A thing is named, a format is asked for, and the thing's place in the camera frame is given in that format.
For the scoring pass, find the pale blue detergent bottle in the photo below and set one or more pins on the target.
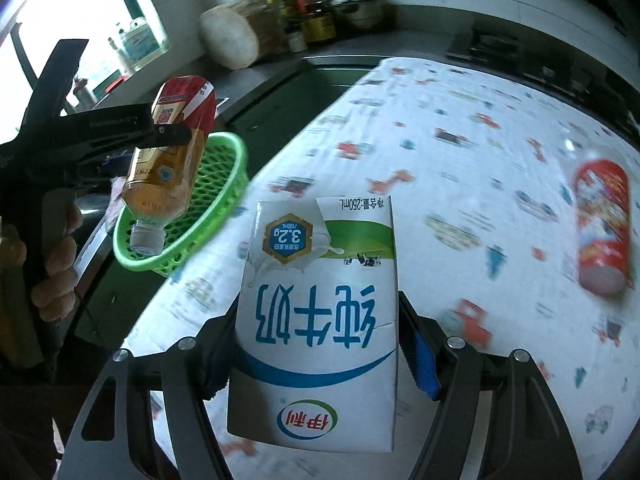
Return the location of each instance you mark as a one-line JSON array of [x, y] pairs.
[[140, 42]]

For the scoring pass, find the green plastic basket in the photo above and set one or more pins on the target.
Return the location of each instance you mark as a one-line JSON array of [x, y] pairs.
[[215, 185]]

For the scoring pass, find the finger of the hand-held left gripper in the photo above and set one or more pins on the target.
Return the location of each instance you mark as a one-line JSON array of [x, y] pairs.
[[102, 165], [125, 127]]

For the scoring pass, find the round wooden chopping block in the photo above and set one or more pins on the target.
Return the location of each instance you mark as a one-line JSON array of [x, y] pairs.
[[230, 35]]

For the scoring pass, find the amber tea bottle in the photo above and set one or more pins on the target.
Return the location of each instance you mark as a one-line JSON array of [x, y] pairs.
[[170, 160]]

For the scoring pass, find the kitchen window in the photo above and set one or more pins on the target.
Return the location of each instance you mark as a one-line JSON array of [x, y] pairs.
[[75, 5]]

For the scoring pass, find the white milk carton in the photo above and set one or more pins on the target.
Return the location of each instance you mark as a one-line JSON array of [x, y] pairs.
[[310, 310]]

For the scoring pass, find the printed white tablecloth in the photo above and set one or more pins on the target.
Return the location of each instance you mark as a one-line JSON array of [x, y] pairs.
[[475, 160]]

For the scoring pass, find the red snack tube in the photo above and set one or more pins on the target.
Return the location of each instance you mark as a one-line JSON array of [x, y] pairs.
[[600, 225]]

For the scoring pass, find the person's left hand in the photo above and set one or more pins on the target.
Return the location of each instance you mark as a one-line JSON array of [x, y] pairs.
[[57, 270]]

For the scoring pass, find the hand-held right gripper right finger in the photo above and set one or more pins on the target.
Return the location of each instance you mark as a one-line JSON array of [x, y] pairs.
[[422, 360]]

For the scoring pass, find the metal cooking pot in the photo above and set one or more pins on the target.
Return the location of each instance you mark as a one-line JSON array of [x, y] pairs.
[[360, 10]]

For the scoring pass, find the black gas stove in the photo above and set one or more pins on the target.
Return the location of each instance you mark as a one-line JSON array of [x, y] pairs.
[[482, 45]]

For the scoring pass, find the group of condiment bottles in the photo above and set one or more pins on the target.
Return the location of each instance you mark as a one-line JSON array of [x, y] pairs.
[[305, 15]]

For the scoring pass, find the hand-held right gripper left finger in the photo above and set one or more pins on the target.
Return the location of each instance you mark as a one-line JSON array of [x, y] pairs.
[[215, 347]]

